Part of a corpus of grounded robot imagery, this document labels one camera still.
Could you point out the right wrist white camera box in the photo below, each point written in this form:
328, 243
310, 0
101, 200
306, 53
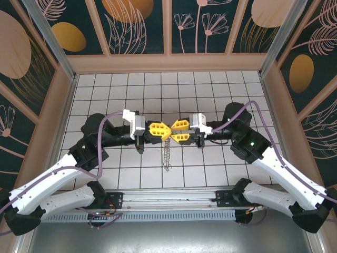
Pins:
197, 122

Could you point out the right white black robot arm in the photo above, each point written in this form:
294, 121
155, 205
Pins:
284, 174

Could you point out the aluminium corner post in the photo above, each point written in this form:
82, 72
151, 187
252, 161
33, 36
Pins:
276, 44
56, 50

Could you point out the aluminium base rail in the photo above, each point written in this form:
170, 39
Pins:
168, 197

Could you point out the grey metal sheet panel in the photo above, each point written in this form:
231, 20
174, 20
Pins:
168, 239

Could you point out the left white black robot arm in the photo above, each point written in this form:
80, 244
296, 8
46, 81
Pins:
47, 179

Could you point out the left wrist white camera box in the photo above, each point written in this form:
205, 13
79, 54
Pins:
138, 124

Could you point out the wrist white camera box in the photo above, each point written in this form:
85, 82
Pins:
138, 124
197, 122

